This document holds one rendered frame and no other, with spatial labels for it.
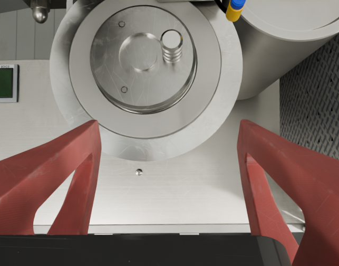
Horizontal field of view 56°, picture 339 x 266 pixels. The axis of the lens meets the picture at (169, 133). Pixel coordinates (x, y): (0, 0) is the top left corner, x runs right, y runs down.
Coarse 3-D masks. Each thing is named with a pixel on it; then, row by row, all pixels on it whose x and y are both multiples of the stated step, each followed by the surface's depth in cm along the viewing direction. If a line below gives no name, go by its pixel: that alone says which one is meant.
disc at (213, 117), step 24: (96, 0) 25; (72, 24) 25; (216, 24) 24; (240, 48) 24; (240, 72) 24; (72, 96) 24; (216, 96) 24; (72, 120) 24; (216, 120) 24; (120, 144) 24; (144, 144) 24; (168, 144) 24; (192, 144) 24
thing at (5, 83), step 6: (0, 72) 58; (6, 72) 58; (0, 78) 58; (6, 78) 58; (0, 84) 58; (6, 84) 58; (0, 90) 58; (6, 90) 58; (0, 96) 58; (6, 96) 58
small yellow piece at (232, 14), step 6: (216, 0) 21; (234, 0) 18; (240, 0) 18; (222, 6) 21; (228, 6) 19; (234, 6) 18; (240, 6) 18; (228, 12) 20; (234, 12) 19; (240, 12) 19; (228, 18) 20; (234, 18) 20
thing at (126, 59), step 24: (120, 24) 23; (144, 24) 22; (168, 24) 22; (96, 48) 22; (120, 48) 22; (144, 48) 22; (192, 48) 22; (96, 72) 22; (120, 72) 22; (144, 72) 23; (168, 72) 22; (192, 72) 22; (120, 96) 22; (144, 96) 22; (168, 96) 22
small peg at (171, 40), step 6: (168, 30) 20; (174, 30) 20; (162, 36) 20; (168, 36) 20; (174, 36) 19; (180, 36) 20; (162, 42) 20; (168, 42) 19; (174, 42) 19; (180, 42) 19; (162, 48) 20; (168, 48) 19; (174, 48) 19; (180, 48) 20; (162, 54) 22; (168, 54) 20; (174, 54) 20; (180, 54) 21; (168, 60) 22; (174, 60) 22
